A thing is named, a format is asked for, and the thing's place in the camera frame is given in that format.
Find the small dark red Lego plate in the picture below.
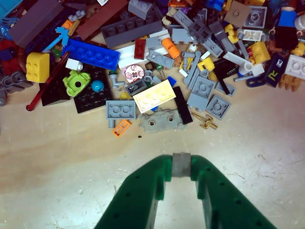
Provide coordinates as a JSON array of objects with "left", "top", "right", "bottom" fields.
[{"left": 133, "top": 38, "right": 147, "bottom": 61}]

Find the large black Lego plate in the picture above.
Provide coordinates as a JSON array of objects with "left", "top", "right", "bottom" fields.
[{"left": 73, "top": 63, "right": 115, "bottom": 115}]

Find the yellow Lego clip piece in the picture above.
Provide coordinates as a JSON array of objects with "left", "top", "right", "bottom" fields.
[{"left": 197, "top": 57, "right": 216, "bottom": 73}]

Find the navy printed Lego tile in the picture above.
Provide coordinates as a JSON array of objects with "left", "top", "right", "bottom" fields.
[{"left": 264, "top": 52, "right": 289, "bottom": 89}]

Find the transparent red Lego rod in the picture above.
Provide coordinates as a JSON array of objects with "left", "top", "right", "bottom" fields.
[{"left": 25, "top": 51, "right": 71, "bottom": 112}]

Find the grey Lego tap piece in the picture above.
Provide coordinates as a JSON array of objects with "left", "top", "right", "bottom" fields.
[{"left": 109, "top": 72, "right": 123, "bottom": 90}]

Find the large purple-grey Lego slope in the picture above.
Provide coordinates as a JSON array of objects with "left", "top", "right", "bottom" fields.
[{"left": 8, "top": 0, "right": 65, "bottom": 49}]

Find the grey Lego frame piece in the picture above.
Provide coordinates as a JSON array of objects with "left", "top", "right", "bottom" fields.
[{"left": 243, "top": 5, "right": 268, "bottom": 30}]

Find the light blue Lego pickaxe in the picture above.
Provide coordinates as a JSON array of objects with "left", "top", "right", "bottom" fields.
[{"left": 42, "top": 26, "right": 71, "bottom": 52}]

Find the small orange Lego frame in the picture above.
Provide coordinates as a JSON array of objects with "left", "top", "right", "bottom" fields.
[{"left": 112, "top": 119, "right": 132, "bottom": 139}]

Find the gold Lego weapon piece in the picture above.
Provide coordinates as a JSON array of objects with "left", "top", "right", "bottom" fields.
[{"left": 191, "top": 112, "right": 219, "bottom": 130}]

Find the long blue Lego brick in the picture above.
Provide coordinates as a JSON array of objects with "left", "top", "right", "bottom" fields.
[{"left": 62, "top": 39, "right": 121, "bottom": 71}]

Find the grey Lego rock piece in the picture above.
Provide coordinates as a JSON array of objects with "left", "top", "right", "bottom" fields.
[{"left": 136, "top": 108, "right": 186, "bottom": 134}]

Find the white Lego cylinder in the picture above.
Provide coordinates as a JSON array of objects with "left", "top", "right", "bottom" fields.
[{"left": 238, "top": 62, "right": 254, "bottom": 77}]

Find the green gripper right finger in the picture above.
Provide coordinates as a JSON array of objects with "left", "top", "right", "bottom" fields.
[{"left": 190, "top": 155, "right": 278, "bottom": 229}]

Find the yellow curved Lego brick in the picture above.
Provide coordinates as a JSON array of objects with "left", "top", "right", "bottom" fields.
[{"left": 25, "top": 52, "right": 51, "bottom": 84}]

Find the small white Lego brick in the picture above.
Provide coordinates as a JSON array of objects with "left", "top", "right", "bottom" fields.
[{"left": 65, "top": 57, "right": 83, "bottom": 72}]

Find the orange Lego cylinder piece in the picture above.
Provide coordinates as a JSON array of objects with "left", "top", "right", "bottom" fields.
[{"left": 161, "top": 38, "right": 181, "bottom": 60}]

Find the small grey Lego piece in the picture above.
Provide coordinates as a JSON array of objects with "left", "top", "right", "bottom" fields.
[{"left": 172, "top": 152, "right": 192, "bottom": 178}]

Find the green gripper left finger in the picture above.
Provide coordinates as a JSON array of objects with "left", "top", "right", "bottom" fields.
[{"left": 94, "top": 154, "right": 173, "bottom": 229}]

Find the light grey Lego plate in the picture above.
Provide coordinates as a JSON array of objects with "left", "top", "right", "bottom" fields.
[{"left": 284, "top": 54, "right": 305, "bottom": 81}]

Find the cyan round Lego head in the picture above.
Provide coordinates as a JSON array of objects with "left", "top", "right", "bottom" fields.
[{"left": 91, "top": 79, "right": 105, "bottom": 93}]

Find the long dark grey Lego brick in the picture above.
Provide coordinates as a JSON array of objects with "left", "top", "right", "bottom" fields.
[{"left": 100, "top": 20, "right": 164, "bottom": 49}]

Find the black Lego slope piece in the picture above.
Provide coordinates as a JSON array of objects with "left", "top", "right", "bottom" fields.
[{"left": 41, "top": 71, "right": 71, "bottom": 107}]

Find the black Lego panel piece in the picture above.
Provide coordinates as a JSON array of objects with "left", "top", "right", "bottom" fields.
[{"left": 213, "top": 58, "right": 238, "bottom": 96}]

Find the pink printed round Lego tile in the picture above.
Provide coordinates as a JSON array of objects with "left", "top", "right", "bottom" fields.
[{"left": 122, "top": 64, "right": 144, "bottom": 83}]

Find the grey narrow Lego plate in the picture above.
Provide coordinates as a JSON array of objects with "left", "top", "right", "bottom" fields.
[{"left": 145, "top": 49, "right": 176, "bottom": 70}]

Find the lime green Lego piece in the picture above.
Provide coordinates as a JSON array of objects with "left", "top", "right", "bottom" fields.
[{"left": 62, "top": 69, "right": 92, "bottom": 98}]

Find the small dark grey Lego slope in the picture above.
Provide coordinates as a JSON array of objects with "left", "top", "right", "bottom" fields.
[{"left": 125, "top": 78, "right": 148, "bottom": 97}]

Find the grey Lego bar piece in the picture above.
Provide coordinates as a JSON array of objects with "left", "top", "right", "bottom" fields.
[{"left": 183, "top": 51, "right": 202, "bottom": 84}]

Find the grey square Lego plate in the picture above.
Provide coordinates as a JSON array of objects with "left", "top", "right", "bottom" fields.
[
  {"left": 191, "top": 75, "right": 217, "bottom": 99},
  {"left": 205, "top": 94, "right": 232, "bottom": 119}
]

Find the white Lego tile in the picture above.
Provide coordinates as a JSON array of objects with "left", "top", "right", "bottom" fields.
[{"left": 117, "top": 44, "right": 147, "bottom": 70}]

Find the orange-gold Lego claw piece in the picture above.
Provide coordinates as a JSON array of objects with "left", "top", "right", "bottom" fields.
[{"left": 278, "top": 73, "right": 302, "bottom": 93}]

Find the tan square Lego plate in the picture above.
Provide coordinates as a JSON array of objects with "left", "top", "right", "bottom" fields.
[{"left": 224, "top": 0, "right": 252, "bottom": 29}]

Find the grey Lego plate with pin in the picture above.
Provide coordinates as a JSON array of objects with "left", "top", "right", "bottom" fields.
[{"left": 105, "top": 100, "right": 137, "bottom": 128}]

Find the long black Lego tile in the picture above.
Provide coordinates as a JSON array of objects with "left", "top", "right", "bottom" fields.
[{"left": 172, "top": 86, "right": 193, "bottom": 125}]

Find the navy Lego technic beam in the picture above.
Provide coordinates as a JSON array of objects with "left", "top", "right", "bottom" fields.
[{"left": 246, "top": 76, "right": 266, "bottom": 87}]

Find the dark grey Lego technic connector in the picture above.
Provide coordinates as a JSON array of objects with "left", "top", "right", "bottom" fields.
[{"left": 0, "top": 71, "right": 33, "bottom": 107}]

